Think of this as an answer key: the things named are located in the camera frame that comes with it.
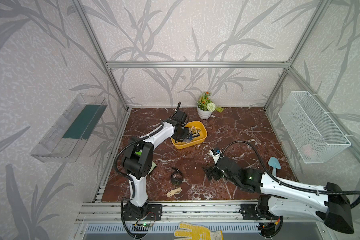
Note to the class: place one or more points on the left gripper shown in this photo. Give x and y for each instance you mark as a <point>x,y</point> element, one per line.
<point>186,136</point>

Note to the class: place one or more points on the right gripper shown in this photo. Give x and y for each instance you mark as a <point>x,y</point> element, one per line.
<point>213,171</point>

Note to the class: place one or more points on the yellow plastic storage box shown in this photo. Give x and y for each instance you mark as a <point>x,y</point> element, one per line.
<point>197,140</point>

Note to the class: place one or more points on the black chunky watch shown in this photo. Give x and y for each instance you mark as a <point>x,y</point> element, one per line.
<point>176,177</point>

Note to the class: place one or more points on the cream strap watch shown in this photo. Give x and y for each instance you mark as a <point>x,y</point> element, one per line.
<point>173,192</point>

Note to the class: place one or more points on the blue translucent watch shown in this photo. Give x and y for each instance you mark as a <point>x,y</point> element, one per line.
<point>189,139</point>

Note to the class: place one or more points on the beige strap watch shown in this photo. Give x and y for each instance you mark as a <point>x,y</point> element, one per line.
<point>194,131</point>

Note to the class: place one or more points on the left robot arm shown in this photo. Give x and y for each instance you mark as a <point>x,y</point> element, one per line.
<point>135,161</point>

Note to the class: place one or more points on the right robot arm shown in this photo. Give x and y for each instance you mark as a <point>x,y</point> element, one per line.
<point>280,198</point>

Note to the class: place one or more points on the potted artificial plant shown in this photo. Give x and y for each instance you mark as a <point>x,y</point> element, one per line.
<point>205,106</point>

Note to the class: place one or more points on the green work glove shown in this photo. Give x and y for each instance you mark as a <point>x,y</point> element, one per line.
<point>154,165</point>

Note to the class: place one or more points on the teal garden trowel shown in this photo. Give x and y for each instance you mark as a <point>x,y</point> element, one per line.
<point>275,164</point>

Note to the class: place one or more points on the yellow dotted work glove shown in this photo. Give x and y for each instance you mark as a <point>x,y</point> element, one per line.
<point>187,231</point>

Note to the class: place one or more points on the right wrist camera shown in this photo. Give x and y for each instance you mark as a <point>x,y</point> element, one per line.
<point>215,153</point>

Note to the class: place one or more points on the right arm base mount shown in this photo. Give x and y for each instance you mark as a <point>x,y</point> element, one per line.
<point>250,212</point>

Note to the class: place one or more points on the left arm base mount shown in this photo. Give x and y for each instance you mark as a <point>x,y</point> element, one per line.
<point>151,212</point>

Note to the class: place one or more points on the white wire basket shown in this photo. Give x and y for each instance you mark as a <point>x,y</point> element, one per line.
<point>315,134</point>

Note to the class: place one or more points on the clear acrylic wall shelf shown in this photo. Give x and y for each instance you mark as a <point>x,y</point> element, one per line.
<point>66,139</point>

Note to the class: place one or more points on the aluminium front rail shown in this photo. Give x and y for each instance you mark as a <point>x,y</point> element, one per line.
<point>200,211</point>

